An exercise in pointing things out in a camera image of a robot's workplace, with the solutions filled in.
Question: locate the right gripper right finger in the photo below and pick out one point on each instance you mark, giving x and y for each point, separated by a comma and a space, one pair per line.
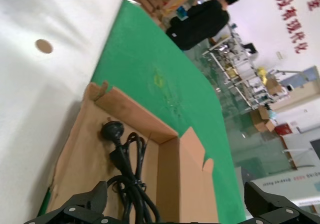
270, 209

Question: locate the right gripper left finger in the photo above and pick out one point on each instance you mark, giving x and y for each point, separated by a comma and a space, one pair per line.
82, 206

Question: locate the torn-edged open cardboard box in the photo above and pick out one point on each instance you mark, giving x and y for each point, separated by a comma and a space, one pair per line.
87, 138

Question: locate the red box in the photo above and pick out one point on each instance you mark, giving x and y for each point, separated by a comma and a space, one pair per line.
283, 129

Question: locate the black display board on stand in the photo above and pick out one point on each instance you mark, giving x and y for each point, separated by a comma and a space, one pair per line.
316, 145

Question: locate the open cardboard carton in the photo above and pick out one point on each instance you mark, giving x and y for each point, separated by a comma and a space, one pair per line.
262, 118

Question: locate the light blue plastic bag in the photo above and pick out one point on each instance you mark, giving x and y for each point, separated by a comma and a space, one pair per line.
272, 114

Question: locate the brown carton on rack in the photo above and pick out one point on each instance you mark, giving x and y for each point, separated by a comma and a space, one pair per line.
273, 86

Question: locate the beige door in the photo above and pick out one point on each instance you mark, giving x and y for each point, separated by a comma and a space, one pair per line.
305, 91

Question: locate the white pipe rack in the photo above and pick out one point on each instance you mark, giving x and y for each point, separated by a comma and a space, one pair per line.
230, 81

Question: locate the yellow bag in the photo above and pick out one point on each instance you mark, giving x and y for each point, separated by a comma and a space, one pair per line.
262, 73

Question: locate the green table cloth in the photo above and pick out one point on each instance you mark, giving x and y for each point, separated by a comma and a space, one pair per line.
140, 58

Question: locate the black monitor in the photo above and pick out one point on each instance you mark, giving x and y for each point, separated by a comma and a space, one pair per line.
250, 48

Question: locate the round cardboard disc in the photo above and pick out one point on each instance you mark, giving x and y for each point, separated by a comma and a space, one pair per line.
43, 46

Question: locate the person in black clothes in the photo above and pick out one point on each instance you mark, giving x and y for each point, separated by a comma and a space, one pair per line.
200, 23

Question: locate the colour printed carton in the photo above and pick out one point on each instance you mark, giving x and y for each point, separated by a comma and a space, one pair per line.
175, 2

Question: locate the white wall switch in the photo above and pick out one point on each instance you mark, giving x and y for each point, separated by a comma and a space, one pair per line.
280, 55

